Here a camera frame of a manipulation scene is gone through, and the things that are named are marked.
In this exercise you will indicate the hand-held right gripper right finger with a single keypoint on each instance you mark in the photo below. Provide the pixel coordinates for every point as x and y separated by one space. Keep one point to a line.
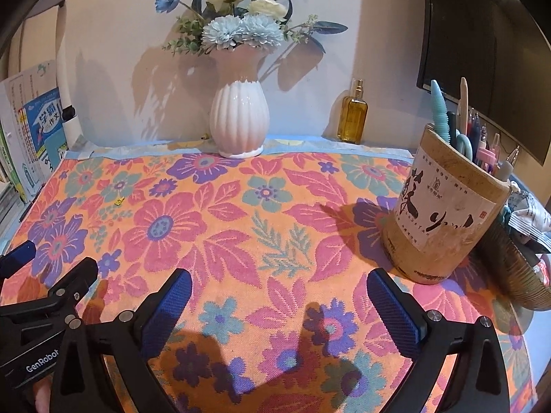
394 309

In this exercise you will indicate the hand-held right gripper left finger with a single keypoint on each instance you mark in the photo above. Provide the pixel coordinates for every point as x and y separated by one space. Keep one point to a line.
170 305

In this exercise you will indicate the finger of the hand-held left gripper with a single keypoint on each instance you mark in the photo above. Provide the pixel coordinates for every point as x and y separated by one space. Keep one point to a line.
79 277
17 258

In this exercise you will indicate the woven basket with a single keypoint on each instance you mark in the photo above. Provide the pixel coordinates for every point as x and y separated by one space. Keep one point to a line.
516 275

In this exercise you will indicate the person's left hand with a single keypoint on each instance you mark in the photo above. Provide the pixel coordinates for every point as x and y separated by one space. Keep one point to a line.
42 398

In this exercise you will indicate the row of books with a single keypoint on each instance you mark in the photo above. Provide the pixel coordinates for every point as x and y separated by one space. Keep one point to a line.
8 167

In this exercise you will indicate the bamboo pen holder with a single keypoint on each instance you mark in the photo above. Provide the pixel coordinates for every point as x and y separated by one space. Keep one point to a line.
439 223

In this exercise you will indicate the floral tablecloth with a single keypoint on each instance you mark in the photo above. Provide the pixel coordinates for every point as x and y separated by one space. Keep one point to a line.
258 232

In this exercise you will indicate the white lamp stand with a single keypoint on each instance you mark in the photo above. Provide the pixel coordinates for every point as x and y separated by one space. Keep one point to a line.
69 133

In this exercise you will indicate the blue illustrated workbook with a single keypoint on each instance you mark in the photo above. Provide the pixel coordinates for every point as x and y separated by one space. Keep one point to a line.
43 124

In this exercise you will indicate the bunch of pens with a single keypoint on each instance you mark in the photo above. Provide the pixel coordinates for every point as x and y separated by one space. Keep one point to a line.
486 155

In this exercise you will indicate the yellow perfume bottle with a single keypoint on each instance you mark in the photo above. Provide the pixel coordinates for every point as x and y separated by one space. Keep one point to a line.
352 116

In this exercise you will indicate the white ribbed vase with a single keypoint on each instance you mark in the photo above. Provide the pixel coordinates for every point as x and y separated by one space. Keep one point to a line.
239 116

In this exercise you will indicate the teal spiral pen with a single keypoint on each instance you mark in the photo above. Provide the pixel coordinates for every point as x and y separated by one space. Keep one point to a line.
440 112

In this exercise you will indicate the cream pen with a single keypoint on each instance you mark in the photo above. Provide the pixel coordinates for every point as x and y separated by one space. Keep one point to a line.
462 103

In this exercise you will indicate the artificial flower bouquet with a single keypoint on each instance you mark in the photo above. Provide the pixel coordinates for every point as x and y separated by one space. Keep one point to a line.
232 30

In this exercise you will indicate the black monitor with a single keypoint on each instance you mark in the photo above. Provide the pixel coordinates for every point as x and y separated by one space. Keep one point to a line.
486 30

